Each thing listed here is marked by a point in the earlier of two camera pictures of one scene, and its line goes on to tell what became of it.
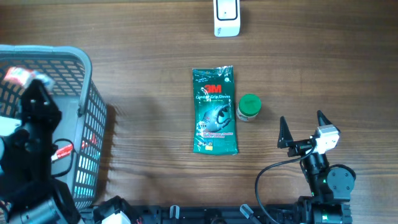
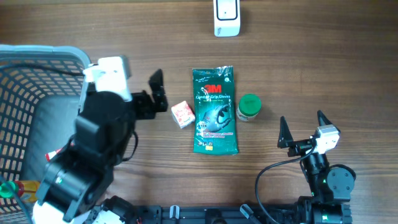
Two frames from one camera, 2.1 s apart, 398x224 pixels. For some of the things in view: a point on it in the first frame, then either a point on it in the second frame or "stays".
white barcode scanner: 227,18 stays
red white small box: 22,76 to 183,114
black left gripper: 45,111 to 148,110
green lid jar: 249,106 stays
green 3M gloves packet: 214,111 stays
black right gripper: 285,140 stays
